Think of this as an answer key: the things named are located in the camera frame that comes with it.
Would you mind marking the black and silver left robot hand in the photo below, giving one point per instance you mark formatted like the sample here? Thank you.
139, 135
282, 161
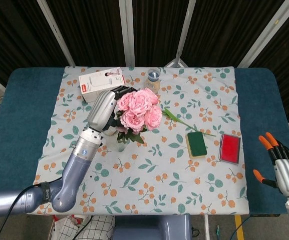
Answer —
101, 110

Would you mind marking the pink rose bouquet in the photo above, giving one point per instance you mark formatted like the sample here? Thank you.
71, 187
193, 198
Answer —
139, 107

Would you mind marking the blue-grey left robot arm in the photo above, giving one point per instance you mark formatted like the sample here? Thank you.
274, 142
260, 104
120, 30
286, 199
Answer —
74, 172

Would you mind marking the clear textured glass vase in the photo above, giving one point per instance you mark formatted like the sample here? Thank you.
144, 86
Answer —
120, 147

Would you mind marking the white cardboard product box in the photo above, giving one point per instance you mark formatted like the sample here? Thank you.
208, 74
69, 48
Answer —
96, 83

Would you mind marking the beige bottle with clear cap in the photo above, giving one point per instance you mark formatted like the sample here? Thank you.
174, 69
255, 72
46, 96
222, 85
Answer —
153, 83

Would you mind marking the red ink pad case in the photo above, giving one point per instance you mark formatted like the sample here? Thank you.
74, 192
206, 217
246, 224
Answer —
230, 150

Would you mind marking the teal table cover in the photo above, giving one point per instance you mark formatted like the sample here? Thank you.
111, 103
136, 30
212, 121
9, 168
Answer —
19, 120

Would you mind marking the fruit and leaf print tablecloth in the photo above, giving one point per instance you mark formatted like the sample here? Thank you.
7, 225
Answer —
159, 175

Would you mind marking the grey metal stand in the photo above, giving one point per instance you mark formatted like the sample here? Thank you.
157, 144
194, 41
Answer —
176, 61

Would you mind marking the yellow sponge with green pad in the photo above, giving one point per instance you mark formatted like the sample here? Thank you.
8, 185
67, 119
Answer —
196, 145

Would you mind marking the white checked fabric bag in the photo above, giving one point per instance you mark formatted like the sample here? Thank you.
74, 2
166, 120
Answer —
94, 227

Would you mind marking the blue-grey robot torso base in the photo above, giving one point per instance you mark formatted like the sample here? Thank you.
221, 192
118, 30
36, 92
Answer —
151, 227

